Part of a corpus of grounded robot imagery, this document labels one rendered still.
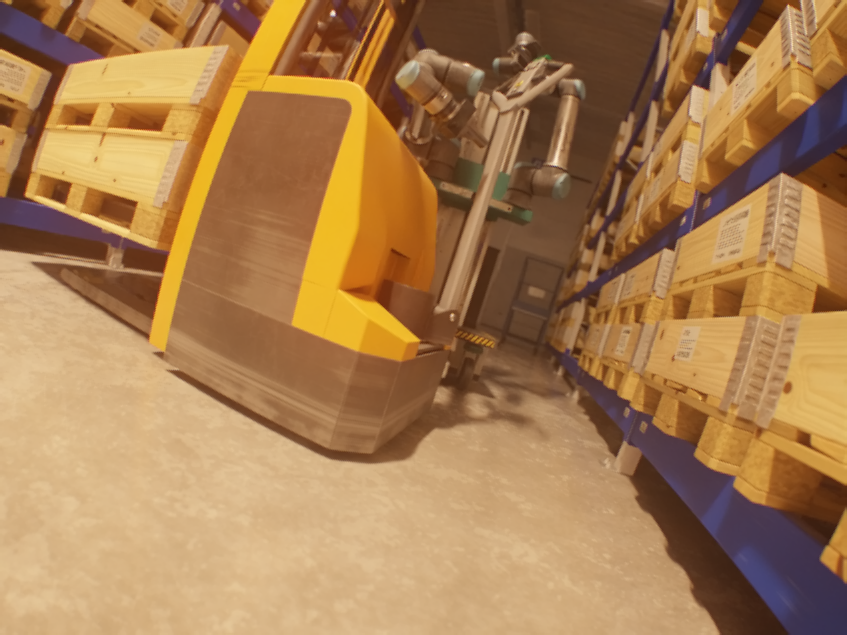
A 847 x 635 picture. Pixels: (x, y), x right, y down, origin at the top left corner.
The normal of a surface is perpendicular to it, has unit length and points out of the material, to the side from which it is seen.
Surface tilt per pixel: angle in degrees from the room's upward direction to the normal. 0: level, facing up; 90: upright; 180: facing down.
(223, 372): 90
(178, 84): 90
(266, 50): 90
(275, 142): 90
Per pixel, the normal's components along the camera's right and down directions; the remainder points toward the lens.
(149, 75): -0.23, -0.02
